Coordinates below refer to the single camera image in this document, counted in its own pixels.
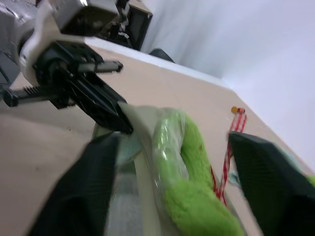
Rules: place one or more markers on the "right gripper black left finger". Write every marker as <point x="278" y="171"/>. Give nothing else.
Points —
<point x="81" y="186"/>

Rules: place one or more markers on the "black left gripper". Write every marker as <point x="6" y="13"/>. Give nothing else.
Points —
<point x="61" y="73"/>

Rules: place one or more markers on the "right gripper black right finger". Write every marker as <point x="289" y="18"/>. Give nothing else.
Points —
<point x="273" y="186"/>

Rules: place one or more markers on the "green plush toy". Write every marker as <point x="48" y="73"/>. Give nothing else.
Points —
<point x="140" y="157"/>

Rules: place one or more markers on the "dark rounded chair back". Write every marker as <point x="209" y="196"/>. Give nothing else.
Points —
<point x="161" y="54"/>

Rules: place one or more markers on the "black cabinet with light top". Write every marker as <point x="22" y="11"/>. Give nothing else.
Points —
<point x="137" y="27"/>

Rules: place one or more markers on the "small orange bead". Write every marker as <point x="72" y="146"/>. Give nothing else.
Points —
<point x="234" y="109"/>

